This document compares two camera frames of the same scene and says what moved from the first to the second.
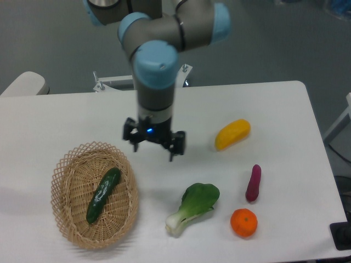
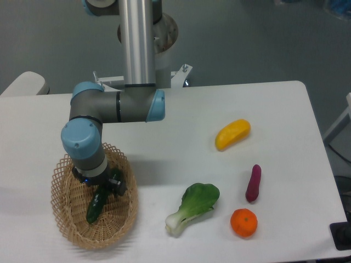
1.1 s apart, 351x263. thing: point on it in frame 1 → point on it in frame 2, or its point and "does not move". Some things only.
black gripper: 159,132 → 115,183
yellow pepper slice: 231,133 does not move
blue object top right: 341,6 does not move
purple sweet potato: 252,191 does not move
